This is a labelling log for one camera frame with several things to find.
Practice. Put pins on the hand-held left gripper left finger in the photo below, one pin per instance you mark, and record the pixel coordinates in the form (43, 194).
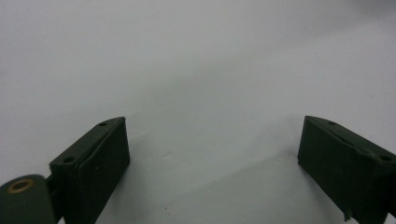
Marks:
(93, 174)

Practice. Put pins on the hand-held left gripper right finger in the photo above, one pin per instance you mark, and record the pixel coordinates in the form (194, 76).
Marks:
(345, 168)

